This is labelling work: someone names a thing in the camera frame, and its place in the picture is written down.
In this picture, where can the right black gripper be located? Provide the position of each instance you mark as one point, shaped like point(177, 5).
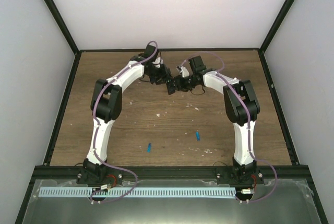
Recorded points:
point(179, 85)

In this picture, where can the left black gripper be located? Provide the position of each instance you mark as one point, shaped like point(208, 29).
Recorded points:
point(163, 75)

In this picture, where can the black remote control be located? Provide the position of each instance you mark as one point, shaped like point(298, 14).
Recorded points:
point(170, 85)

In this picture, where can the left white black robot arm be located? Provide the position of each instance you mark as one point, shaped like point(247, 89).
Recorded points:
point(106, 103)

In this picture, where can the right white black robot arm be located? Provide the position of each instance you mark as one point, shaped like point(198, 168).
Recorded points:
point(241, 106)

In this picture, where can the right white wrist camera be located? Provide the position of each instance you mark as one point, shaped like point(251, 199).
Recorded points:
point(182, 71)

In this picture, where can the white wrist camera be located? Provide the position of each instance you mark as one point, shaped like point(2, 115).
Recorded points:
point(182, 71)
point(158, 62)

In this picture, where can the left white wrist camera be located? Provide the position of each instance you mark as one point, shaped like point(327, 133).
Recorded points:
point(158, 62)

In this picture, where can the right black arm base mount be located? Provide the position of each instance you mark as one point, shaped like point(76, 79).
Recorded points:
point(229, 175)

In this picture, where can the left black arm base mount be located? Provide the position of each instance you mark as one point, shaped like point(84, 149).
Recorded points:
point(99, 176)

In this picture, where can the black aluminium frame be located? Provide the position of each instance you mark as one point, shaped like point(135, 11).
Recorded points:
point(294, 171)

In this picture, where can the light blue slotted cable duct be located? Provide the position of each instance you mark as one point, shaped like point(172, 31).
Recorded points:
point(140, 192)

